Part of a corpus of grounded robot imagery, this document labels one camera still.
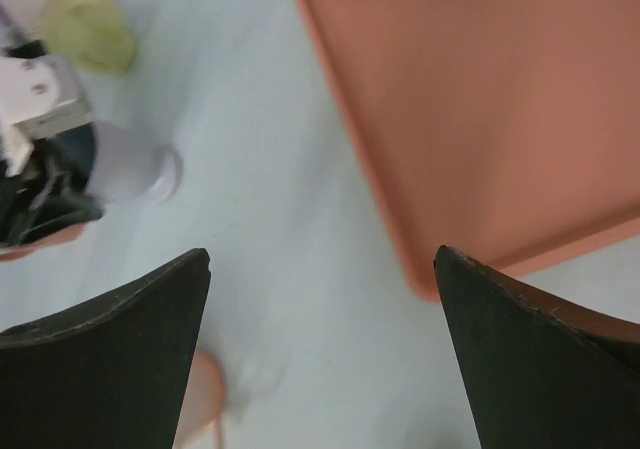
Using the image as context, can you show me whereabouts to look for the salmon plastic tray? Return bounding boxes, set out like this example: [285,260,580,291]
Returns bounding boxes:
[296,0,639,301]

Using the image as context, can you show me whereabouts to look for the white-grey mug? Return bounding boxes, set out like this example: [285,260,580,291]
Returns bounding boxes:
[87,121,182,204]

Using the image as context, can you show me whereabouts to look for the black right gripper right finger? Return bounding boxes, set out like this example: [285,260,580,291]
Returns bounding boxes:
[434,246,639,448]

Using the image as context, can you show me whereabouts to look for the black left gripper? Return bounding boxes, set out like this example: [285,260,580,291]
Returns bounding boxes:
[1,124,104,247]

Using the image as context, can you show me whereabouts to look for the yellow faceted mug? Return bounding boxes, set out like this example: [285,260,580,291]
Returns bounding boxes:
[36,0,137,74]

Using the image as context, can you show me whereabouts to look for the pink mug with handle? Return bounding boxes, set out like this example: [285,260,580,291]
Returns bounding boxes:
[0,224,85,262]

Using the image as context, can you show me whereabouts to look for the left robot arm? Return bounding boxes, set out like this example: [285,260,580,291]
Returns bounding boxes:
[1,0,103,253]

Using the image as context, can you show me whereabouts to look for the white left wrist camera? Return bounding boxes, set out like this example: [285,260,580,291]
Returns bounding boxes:
[1,54,93,177]

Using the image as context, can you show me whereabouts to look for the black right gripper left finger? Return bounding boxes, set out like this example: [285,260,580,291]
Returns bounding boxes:
[1,249,211,448]

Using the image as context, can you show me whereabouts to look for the large peach mug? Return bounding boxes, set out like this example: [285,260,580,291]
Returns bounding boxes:
[173,349,227,448]

